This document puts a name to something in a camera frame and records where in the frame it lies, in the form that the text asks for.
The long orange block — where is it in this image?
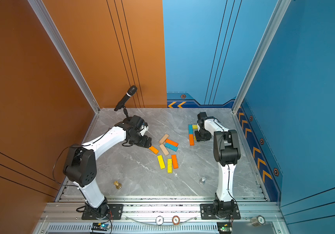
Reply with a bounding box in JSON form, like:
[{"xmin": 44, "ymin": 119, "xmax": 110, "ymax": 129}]
[{"xmin": 165, "ymin": 139, "xmax": 178, "ymax": 147}]

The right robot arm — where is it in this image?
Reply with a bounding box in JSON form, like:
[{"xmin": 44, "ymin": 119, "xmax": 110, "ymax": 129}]
[{"xmin": 195, "ymin": 112, "xmax": 241, "ymax": 215}]

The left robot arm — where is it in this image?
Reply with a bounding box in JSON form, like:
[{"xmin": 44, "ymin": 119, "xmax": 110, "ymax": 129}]
[{"xmin": 63, "ymin": 124, "xmax": 151, "ymax": 209}]

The upper beige wooden block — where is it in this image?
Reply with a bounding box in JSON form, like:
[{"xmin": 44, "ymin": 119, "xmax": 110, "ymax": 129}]
[{"xmin": 159, "ymin": 134, "xmax": 169, "ymax": 144}]

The beige wooden block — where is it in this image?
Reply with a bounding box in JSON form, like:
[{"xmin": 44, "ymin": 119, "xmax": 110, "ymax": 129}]
[
  {"xmin": 159, "ymin": 144, "xmax": 169, "ymax": 156},
  {"xmin": 159, "ymin": 134, "xmax": 169, "ymax": 144}
]

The lower beige wooden block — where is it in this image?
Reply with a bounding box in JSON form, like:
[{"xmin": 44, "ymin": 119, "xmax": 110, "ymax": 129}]
[{"xmin": 159, "ymin": 144, "xmax": 169, "ymax": 156}]

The orange block bottom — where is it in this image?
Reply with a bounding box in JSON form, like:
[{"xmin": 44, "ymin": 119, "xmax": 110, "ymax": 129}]
[{"xmin": 171, "ymin": 155, "xmax": 179, "ymax": 169}]

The silver chess piece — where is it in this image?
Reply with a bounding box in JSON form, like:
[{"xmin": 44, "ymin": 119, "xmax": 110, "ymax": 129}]
[{"xmin": 199, "ymin": 177, "xmax": 206, "ymax": 185}]

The brass chess piece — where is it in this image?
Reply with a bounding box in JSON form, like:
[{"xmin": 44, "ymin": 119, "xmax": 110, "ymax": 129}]
[{"xmin": 113, "ymin": 181, "xmax": 122, "ymax": 190}]

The black microphone on stand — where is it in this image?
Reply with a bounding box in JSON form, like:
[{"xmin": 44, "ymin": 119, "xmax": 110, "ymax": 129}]
[{"xmin": 114, "ymin": 85, "xmax": 137, "ymax": 119}]

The copper tape roll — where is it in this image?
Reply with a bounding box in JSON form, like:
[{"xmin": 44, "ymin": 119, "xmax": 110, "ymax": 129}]
[{"xmin": 172, "ymin": 215, "xmax": 180, "ymax": 225}]

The left green circuit board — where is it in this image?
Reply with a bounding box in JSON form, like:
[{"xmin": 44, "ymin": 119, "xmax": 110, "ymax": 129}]
[{"xmin": 91, "ymin": 222, "xmax": 112, "ymax": 233}]

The green circuit board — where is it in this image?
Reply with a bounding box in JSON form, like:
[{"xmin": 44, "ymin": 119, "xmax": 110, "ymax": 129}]
[
  {"xmin": 216, "ymin": 222, "xmax": 233, "ymax": 234},
  {"xmin": 91, "ymin": 222, "xmax": 112, "ymax": 233}
]

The right green circuit board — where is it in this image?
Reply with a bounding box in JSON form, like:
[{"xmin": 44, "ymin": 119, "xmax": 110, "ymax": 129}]
[{"xmin": 216, "ymin": 222, "xmax": 233, "ymax": 234}]

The silver tape roll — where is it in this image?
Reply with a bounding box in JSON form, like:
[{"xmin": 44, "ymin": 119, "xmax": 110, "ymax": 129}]
[{"xmin": 250, "ymin": 215, "xmax": 266, "ymax": 227}]

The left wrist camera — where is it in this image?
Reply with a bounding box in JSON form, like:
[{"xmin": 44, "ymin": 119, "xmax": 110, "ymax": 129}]
[{"xmin": 129, "ymin": 115, "xmax": 149, "ymax": 136}]

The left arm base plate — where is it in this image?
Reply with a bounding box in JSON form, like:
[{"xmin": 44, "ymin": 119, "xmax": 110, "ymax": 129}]
[{"xmin": 81, "ymin": 204, "xmax": 124, "ymax": 220}]

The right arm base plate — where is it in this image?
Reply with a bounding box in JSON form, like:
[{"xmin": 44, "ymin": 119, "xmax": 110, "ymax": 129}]
[{"xmin": 200, "ymin": 202, "xmax": 241, "ymax": 220}]

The aluminium front rail frame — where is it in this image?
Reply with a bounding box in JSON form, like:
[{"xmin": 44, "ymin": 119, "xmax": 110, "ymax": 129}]
[{"xmin": 34, "ymin": 196, "xmax": 289, "ymax": 234}]

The aluminium corner post right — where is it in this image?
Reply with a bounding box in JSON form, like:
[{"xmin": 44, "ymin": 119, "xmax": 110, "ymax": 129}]
[{"xmin": 232, "ymin": 0, "xmax": 291, "ymax": 114}]

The aluminium corner post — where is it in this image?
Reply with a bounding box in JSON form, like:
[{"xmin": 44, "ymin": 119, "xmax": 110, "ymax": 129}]
[
  {"xmin": 232, "ymin": 0, "xmax": 291, "ymax": 114},
  {"xmin": 27, "ymin": 0, "xmax": 101, "ymax": 114}
]

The aluminium corner post left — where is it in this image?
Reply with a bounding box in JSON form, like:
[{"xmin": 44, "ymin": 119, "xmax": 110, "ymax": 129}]
[{"xmin": 27, "ymin": 0, "xmax": 101, "ymax": 114}]

